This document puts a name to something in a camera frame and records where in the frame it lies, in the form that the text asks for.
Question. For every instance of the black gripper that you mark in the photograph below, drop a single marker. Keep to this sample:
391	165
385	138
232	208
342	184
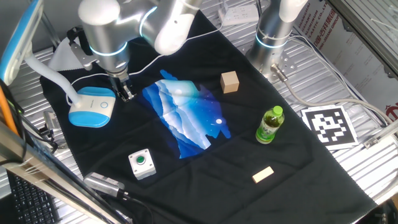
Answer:
119	83

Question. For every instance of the blue and white desk lamp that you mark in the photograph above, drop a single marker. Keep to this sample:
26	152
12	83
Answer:
90	109

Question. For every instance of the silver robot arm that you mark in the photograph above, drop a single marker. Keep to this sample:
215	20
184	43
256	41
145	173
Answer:
105	31

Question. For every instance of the white box with green button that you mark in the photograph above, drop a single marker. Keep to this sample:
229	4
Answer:
141	164

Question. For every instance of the wooden cube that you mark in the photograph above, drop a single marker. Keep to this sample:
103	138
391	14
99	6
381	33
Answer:
229	82

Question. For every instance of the black cloth with blue print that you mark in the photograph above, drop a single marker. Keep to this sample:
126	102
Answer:
217	186

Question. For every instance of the white power strip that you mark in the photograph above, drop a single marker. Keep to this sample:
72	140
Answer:
239	15

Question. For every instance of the green tea bottle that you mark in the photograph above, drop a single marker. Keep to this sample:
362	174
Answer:
269	126

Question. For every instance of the black keyboard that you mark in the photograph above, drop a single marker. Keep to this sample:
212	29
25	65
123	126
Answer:
29	200

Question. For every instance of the flat wooden block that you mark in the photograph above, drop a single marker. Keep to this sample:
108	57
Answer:
263	174

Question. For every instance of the black and white marker board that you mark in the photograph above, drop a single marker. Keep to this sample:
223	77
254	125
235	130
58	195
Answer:
329	127

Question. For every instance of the white panel with red print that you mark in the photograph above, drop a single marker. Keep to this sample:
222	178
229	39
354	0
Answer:
357	56

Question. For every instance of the wrist camera with grey bracket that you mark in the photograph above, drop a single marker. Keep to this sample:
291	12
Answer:
81	53

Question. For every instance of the small metal bracket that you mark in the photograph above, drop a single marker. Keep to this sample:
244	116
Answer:
51	121

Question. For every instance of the silver depth camera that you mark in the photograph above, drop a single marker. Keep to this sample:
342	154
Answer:
102	183

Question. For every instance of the aluminium frame beam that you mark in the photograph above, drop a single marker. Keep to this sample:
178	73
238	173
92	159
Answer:
370	34
40	169

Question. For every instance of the metal corner bracket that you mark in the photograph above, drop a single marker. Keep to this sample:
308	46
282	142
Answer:
381	133

